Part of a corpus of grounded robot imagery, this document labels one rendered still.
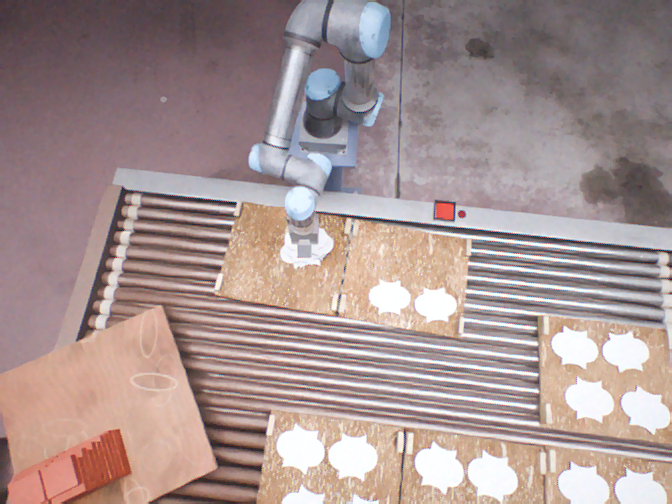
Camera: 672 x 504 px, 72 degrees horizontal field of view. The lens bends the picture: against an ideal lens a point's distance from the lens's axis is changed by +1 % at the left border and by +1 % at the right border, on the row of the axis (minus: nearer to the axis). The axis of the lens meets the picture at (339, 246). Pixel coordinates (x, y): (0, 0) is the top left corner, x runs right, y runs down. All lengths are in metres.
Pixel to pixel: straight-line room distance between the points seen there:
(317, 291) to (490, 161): 1.70
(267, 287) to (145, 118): 1.85
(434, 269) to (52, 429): 1.24
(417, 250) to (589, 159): 1.79
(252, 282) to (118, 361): 0.46
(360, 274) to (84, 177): 2.00
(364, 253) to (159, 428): 0.82
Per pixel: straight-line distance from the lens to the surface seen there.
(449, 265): 1.60
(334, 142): 1.73
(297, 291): 1.54
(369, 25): 1.19
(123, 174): 1.88
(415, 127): 2.94
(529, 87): 3.31
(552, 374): 1.65
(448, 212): 1.68
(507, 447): 1.59
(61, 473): 1.31
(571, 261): 1.78
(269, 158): 1.26
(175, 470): 1.47
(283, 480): 1.52
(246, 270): 1.58
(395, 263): 1.57
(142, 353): 1.51
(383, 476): 1.52
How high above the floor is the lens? 2.43
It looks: 72 degrees down
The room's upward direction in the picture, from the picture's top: 1 degrees clockwise
